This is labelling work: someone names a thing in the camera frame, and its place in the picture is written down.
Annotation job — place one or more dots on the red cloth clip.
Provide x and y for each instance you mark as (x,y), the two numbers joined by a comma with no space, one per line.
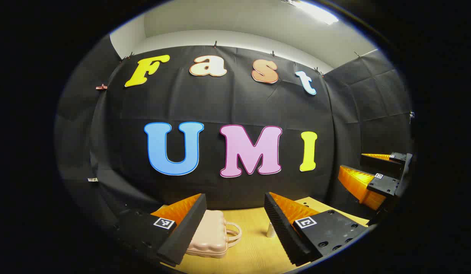
(101,87)

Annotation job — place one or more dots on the white squeeze tube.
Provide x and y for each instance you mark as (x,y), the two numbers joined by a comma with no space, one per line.
(270,231)

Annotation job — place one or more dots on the black backdrop cloth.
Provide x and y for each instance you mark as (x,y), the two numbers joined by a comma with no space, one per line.
(227,99)

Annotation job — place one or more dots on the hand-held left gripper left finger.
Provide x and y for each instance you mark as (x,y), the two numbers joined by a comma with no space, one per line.
(186,232)

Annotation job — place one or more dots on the pink suitcase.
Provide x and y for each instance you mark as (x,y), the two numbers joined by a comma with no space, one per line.
(210,236)

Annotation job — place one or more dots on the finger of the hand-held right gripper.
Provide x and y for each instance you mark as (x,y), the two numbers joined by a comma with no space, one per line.
(380,163)
(383,185)

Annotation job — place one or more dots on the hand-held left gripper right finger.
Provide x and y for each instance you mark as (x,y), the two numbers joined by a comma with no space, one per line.
(283,232)

